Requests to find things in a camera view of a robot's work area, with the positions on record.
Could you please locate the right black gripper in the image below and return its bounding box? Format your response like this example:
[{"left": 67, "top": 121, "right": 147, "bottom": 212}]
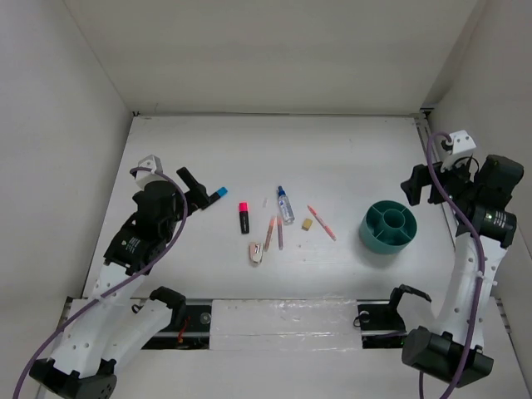
[{"left": 400, "top": 153, "right": 480, "bottom": 207}]

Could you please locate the red white pen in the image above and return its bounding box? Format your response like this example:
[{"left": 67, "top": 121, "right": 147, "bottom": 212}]
[{"left": 307, "top": 205, "right": 337, "bottom": 241}]

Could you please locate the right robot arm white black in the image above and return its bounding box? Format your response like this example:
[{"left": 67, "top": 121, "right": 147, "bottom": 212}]
[{"left": 401, "top": 155, "right": 524, "bottom": 390}]

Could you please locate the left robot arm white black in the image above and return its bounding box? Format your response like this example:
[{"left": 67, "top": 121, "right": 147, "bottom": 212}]
[{"left": 29, "top": 165, "right": 211, "bottom": 398}]

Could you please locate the blue capped black highlighter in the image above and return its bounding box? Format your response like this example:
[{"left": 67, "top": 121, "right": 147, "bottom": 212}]
[{"left": 209, "top": 187, "right": 228, "bottom": 204}]

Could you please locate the pink capped black highlighter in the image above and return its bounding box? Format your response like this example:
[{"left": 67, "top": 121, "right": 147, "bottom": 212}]
[{"left": 239, "top": 202, "right": 250, "bottom": 234}]

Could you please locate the teal round compartment organizer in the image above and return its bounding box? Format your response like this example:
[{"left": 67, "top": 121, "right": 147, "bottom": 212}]
[{"left": 359, "top": 200, "right": 417, "bottom": 254}]

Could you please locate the orange pen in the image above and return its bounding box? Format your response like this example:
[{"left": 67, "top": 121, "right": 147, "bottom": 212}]
[{"left": 264, "top": 216, "right": 277, "bottom": 252}]

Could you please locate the pink mini stapler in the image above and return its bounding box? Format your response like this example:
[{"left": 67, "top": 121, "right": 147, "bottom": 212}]
[{"left": 249, "top": 242, "right": 264, "bottom": 267}]

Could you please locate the pink purple pen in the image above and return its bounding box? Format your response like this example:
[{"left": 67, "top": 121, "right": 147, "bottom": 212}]
[{"left": 276, "top": 215, "right": 283, "bottom": 251}]

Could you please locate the small clear spray bottle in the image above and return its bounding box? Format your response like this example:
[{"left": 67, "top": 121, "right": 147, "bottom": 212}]
[{"left": 278, "top": 186, "right": 295, "bottom": 224}]

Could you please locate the tan eraser block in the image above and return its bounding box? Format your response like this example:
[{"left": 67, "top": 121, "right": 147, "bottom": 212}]
[{"left": 302, "top": 219, "right": 313, "bottom": 231}]

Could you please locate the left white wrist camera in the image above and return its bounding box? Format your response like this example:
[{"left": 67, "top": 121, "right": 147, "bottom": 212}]
[{"left": 133, "top": 155, "right": 163, "bottom": 190}]

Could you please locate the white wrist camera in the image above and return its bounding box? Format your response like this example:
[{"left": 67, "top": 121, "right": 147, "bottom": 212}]
[
  {"left": 133, "top": 155, "right": 163, "bottom": 190},
  {"left": 436, "top": 130, "right": 476, "bottom": 171}
]

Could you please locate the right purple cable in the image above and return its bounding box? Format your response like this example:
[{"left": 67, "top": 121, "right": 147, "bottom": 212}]
[{"left": 417, "top": 131, "right": 491, "bottom": 399}]

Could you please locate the purple cable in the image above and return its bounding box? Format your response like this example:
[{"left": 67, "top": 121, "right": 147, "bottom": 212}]
[
  {"left": 417, "top": 131, "right": 491, "bottom": 399},
  {"left": 12, "top": 166, "right": 190, "bottom": 399}
]

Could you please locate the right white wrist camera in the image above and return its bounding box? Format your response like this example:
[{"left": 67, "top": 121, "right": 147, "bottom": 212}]
[{"left": 436, "top": 130, "right": 476, "bottom": 171}]

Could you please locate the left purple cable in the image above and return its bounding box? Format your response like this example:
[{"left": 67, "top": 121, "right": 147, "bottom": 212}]
[{"left": 12, "top": 166, "right": 190, "bottom": 399}]

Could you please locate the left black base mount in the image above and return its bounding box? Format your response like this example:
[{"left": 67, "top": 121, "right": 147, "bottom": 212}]
[{"left": 142, "top": 299, "right": 213, "bottom": 350}]

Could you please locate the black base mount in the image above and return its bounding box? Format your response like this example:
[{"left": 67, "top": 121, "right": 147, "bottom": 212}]
[
  {"left": 352, "top": 284, "right": 432, "bottom": 349},
  {"left": 142, "top": 299, "right": 213, "bottom": 350}
]

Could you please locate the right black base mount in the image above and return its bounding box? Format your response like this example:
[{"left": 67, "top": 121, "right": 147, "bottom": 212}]
[{"left": 352, "top": 284, "right": 432, "bottom": 349}]

